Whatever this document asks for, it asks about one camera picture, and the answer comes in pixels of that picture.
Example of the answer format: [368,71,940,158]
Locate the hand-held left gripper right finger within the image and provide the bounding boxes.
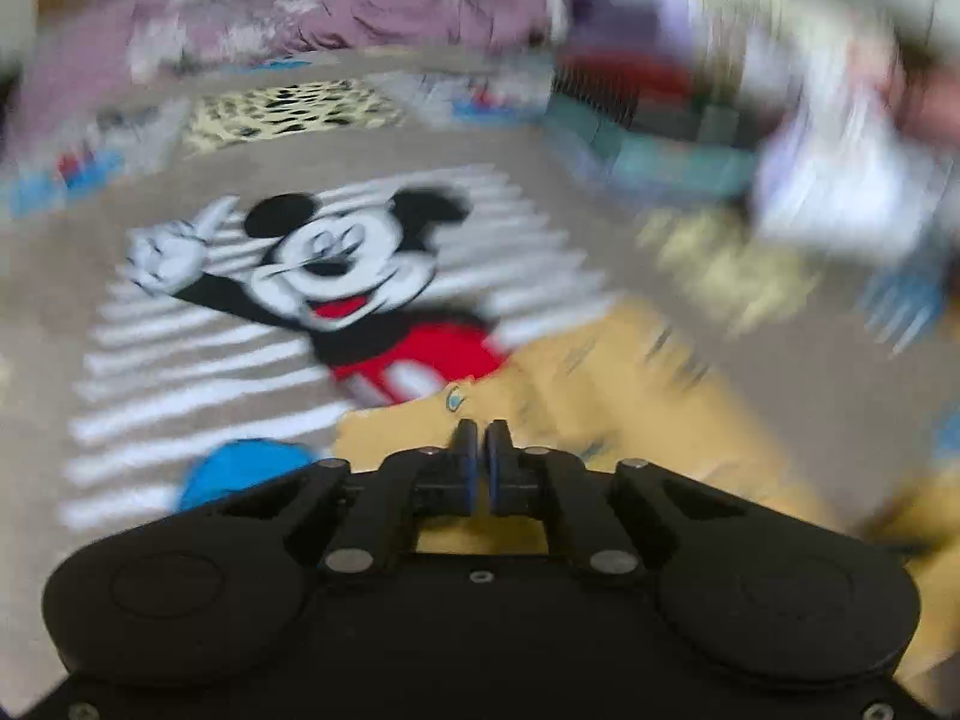
[486,418,751,591]

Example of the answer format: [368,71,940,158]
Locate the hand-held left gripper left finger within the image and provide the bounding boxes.
[214,418,479,590]

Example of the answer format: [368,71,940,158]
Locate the purple floral quilt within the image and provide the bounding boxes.
[15,0,571,91]

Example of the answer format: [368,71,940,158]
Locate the teal folded garment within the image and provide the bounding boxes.
[544,109,760,201]

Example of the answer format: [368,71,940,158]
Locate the cartoon mouse printed blanket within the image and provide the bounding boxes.
[0,52,960,691]

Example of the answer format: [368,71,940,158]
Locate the red folded garment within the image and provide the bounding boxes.
[559,52,707,104]

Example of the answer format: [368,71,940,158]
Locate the yellow printed pajama garment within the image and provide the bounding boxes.
[334,298,960,698]

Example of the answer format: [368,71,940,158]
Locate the white floral bedding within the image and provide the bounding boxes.
[750,0,947,265]

